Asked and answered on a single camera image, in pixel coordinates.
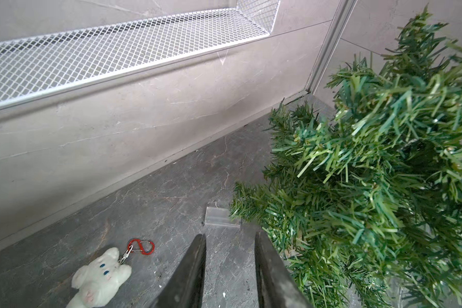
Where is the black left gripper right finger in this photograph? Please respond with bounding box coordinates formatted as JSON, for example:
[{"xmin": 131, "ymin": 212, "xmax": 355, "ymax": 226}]
[{"xmin": 254, "ymin": 231, "xmax": 312, "ymax": 307}]

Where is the small green christmas tree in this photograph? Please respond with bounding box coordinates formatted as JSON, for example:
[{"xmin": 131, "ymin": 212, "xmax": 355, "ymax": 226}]
[{"xmin": 230, "ymin": 10, "xmax": 462, "ymax": 307}]

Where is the red carabiner clip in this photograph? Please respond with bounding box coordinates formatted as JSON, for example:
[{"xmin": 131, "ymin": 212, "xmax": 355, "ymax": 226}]
[{"xmin": 119, "ymin": 238, "xmax": 155, "ymax": 264}]

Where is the white wire mesh basket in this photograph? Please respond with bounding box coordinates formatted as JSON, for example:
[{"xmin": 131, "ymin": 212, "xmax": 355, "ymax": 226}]
[{"xmin": 0, "ymin": 1, "xmax": 280, "ymax": 110}]

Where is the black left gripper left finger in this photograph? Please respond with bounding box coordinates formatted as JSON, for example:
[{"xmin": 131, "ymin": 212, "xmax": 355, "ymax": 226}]
[{"xmin": 150, "ymin": 234, "xmax": 207, "ymax": 307}]

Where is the white plush bunny keychain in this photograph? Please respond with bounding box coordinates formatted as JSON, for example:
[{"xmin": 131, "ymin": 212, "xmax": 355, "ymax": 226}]
[{"xmin": 67, "ymin": 247, "xmax": 132, "ymax": 307}]

